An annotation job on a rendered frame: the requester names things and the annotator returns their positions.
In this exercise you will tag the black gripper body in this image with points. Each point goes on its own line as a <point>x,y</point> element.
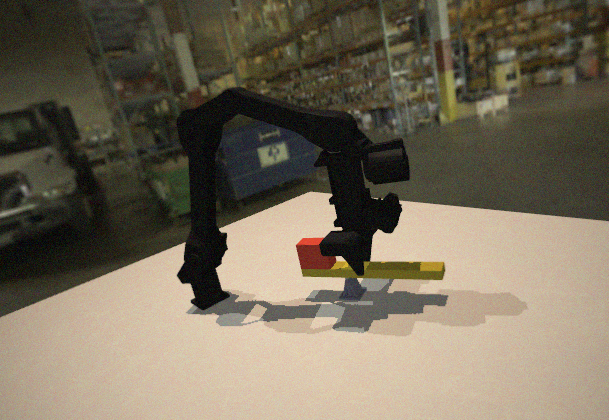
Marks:
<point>348,241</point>

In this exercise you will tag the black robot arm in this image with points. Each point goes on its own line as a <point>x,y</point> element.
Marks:
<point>200,133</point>

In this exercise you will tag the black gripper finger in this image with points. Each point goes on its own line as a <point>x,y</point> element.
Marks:
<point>368,235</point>
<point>356,262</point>

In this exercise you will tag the yellow bar with red block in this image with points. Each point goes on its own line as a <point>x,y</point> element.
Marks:
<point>313,264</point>

